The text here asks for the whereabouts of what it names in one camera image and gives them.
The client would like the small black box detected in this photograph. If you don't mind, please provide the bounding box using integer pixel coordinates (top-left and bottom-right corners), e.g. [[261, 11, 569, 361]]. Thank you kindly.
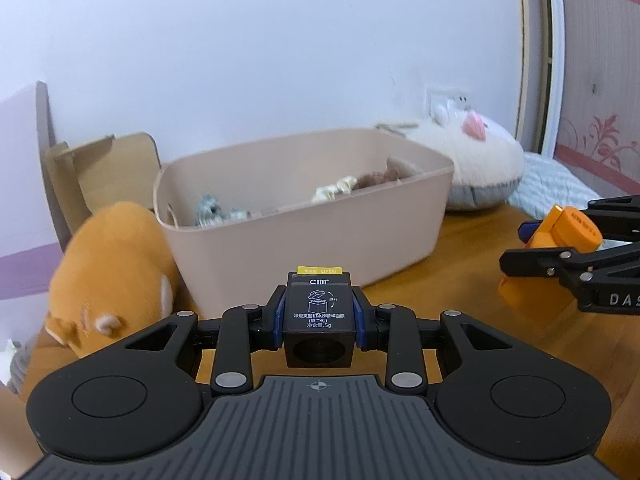
[[282, 266, 357, 368]]

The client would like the cream cloth scrunchie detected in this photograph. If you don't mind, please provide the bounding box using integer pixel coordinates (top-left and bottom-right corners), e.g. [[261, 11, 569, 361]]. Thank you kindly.
[[311, 176, 357, 204]]

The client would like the brown plush item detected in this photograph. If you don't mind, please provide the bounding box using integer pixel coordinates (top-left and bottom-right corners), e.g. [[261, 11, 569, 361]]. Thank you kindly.
[[352, 157, 422, 191]]

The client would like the light blue quilted bedding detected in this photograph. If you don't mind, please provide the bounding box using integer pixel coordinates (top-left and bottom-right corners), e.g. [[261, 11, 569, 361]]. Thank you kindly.
[[506, 152, 601, 220]]

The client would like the beige plastic storage bin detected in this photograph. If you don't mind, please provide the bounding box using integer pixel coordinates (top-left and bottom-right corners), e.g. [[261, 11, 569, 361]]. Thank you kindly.
[[153, 129, 454, 318]]

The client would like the white sheep plush toy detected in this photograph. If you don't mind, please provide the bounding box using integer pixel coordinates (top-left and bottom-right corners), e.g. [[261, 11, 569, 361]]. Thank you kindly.
[[375, 109, 525, 211]]

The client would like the orange hamster plush toy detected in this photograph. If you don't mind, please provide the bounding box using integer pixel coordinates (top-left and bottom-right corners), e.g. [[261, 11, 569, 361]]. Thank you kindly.
[[19, 200, 180, 401]]

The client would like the wooden board stand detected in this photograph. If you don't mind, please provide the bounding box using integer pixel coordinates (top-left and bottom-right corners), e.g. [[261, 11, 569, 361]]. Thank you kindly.
[[40, 132, 160, 247]]

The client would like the lilac white headboard panel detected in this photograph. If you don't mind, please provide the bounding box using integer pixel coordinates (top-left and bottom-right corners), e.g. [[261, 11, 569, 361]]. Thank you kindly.
[[0, 81, 62, 344]]

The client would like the white door frame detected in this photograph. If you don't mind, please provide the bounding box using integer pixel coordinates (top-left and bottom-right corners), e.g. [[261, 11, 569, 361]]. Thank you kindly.
[[515, 0, 566, 158]]

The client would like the white wall socket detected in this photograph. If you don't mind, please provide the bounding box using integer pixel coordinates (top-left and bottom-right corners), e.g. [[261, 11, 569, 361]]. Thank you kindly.
[[425, 88, 473, 117]]

